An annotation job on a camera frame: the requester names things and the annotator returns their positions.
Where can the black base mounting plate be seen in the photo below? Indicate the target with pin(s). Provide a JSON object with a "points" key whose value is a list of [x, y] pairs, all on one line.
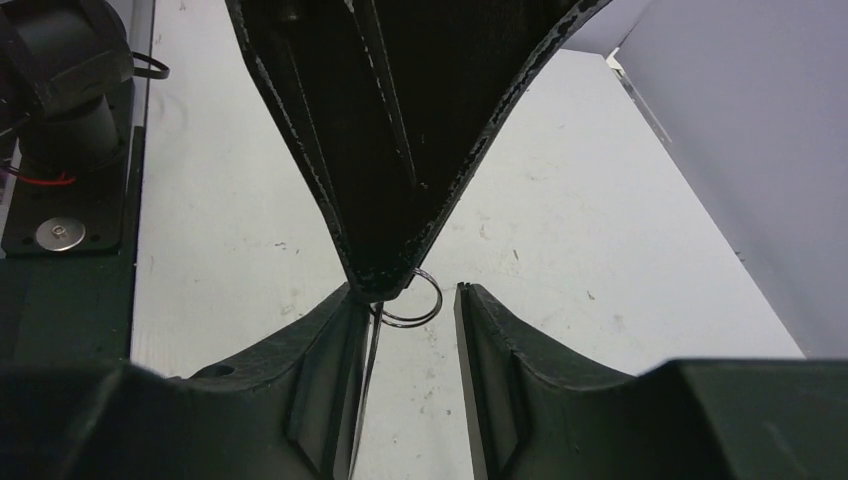
{"points": [[68, 272]]}

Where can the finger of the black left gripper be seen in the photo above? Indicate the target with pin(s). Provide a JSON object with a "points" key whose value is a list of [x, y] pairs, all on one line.
{"points": [[389, 107]]}

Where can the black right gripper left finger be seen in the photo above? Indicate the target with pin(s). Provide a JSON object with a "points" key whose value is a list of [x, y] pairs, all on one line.
{"points": [[283, 408]]}

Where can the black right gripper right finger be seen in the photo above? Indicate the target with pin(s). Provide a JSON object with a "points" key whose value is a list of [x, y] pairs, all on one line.
{"points": [[537, 409]]}

